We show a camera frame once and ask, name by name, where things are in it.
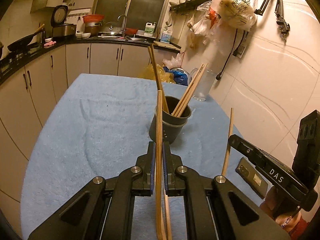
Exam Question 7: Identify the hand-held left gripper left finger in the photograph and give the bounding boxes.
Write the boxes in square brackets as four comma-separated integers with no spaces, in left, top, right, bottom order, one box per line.
[27,141,157,240]

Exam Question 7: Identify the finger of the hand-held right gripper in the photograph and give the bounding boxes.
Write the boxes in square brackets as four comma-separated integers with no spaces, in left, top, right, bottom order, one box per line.
[228,134,309,198]
[236,157,268,198]

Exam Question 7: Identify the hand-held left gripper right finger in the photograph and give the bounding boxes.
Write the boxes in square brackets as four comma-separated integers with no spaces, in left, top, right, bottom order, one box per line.
[162,142,292,240]

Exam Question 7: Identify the wooden chopstick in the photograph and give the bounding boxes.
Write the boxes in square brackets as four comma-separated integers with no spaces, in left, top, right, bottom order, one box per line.
[172,64,204,115]
[177,63,208,117]
[222,108,234,175]
[155,90,167,240]
[151,43,169,112]
[164,195,173,240]
[174,64,207,117]
[147,46,167,112]

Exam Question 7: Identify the black utensil holder cup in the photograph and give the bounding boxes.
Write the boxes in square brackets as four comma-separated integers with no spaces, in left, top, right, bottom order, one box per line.
[149,96,192,144]

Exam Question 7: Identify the person's right hand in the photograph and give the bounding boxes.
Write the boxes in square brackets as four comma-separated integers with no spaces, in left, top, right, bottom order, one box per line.
[260,186,308,233]

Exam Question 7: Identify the blue table cloth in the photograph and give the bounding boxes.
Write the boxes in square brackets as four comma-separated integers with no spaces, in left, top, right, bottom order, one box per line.
[21,73,270,240]

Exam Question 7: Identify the blue plastic bag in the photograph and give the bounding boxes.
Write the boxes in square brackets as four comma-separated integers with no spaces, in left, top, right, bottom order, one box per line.
[170,67,189,85]

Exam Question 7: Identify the clear plastic pitcher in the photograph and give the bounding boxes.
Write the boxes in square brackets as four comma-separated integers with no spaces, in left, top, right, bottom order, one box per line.
[189,67,218,102]

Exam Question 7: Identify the yellow plastic bag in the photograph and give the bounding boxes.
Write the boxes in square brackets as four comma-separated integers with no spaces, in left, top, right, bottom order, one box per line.
[139,64,175,83]

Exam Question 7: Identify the white plastic bag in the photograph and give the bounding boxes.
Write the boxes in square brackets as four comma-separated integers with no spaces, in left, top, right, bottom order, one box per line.
[163,52,184,69]

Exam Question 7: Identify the cutting board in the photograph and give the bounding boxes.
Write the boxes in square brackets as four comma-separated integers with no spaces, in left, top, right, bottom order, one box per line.
[153,41,182,53]

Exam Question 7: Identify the white jug blue label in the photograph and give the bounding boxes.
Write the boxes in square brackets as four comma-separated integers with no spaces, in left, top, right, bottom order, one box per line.
[160,26,172,43]

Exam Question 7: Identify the grey base cabinets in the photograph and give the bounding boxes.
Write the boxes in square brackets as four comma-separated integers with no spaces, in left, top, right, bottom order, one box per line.
[0,42,180,230]

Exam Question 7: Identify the white jug green label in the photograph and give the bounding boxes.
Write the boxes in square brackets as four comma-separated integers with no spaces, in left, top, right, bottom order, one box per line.
[144,22,155,37]

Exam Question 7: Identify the glass pot lid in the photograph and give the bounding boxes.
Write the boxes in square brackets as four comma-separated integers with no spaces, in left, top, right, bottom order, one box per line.
[100,21,121,36]

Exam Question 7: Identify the kitchen faucet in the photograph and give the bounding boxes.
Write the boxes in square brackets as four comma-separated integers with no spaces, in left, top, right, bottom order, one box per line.
[117,14,128,37]

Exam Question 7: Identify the hanging plastic bags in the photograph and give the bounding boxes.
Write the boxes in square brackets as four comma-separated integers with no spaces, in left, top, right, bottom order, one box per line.
[187,0,258,50]

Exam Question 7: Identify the black kitchen counter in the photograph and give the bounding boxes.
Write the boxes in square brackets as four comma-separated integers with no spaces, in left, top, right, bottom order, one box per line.
[0,36,182,85]

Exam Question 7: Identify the metal cooking pot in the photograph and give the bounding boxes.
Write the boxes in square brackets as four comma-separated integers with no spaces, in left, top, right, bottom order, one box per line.
[84,22,100,37]

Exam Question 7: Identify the silver electric cooker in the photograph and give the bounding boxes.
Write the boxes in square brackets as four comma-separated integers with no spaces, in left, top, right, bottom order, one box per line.
[52,24,77,40]

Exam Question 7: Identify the kitchen window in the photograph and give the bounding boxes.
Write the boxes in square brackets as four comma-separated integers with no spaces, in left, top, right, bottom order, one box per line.
[94,0,175,30]

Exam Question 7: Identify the black wok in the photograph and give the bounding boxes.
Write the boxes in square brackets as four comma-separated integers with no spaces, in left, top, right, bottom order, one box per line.
[7,24,45,52]

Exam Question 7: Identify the wall socket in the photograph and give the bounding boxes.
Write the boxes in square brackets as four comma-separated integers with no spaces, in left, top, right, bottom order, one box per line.
[234,44,247,58]

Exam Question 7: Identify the black power cable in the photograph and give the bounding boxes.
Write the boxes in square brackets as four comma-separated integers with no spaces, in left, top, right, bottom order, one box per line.
[216,29,247,80]

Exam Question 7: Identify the black wall rack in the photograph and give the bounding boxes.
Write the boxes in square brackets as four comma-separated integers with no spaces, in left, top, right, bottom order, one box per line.
[169,0,212,13]

